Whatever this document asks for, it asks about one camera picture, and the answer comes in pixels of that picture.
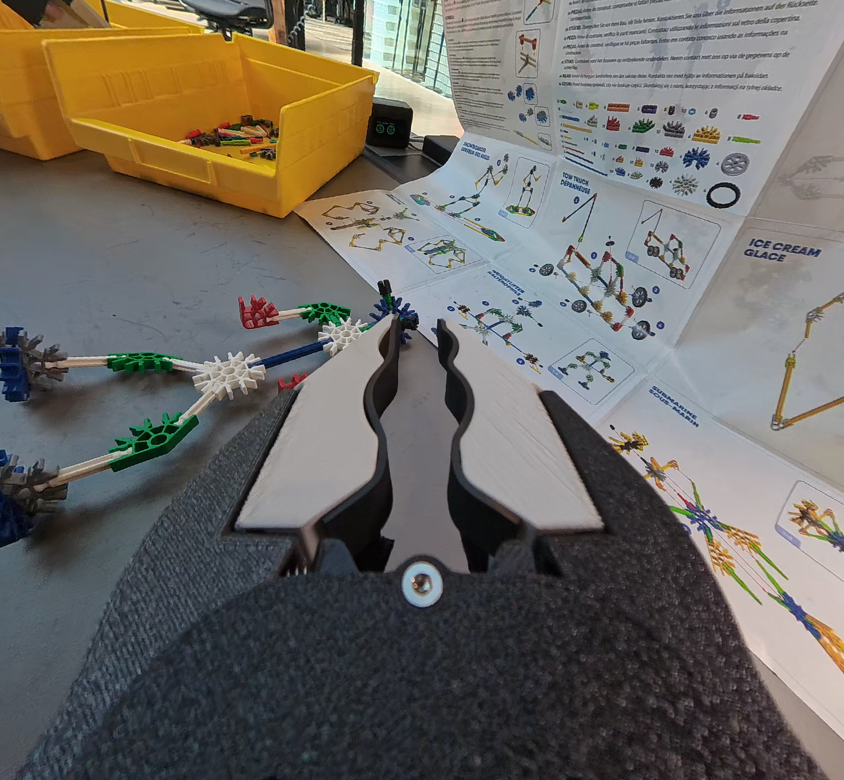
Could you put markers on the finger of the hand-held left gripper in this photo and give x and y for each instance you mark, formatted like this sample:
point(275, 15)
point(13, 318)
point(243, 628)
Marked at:
point(76, 16)

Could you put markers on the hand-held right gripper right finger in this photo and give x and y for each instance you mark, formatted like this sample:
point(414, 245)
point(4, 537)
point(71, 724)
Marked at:
point(527, 457)

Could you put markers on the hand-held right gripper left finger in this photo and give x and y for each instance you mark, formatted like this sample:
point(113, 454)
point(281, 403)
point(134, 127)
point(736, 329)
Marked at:
point(310, 457)

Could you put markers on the red toy connector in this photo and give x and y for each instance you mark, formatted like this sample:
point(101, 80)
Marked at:
point(291, 383)
point(257, 315)

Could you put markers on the yellow plastic bin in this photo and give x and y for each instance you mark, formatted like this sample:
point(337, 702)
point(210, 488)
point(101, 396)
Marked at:
point(198, 180)
point(33, 100)

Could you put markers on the construction toy figure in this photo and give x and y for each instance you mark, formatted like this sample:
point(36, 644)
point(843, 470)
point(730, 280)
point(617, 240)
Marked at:
point(227, 374)

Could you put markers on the grey desk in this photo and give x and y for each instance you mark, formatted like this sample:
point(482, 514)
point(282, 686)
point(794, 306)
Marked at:
point(165, 252)

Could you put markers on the pile of colourful toy pieces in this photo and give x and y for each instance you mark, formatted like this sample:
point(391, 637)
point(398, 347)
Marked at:
point(231, 137)

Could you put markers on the folded instruction sheet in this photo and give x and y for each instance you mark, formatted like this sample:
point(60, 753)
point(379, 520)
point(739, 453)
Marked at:
point(712, 345)

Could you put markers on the black flat mat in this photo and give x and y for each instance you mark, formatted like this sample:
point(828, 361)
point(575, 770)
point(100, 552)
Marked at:
point(402, 166)

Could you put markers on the black power adapter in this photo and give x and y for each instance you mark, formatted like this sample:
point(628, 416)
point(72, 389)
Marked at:
point(440, 148)

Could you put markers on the small black display device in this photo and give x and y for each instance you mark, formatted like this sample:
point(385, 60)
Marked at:
point(390, 124)

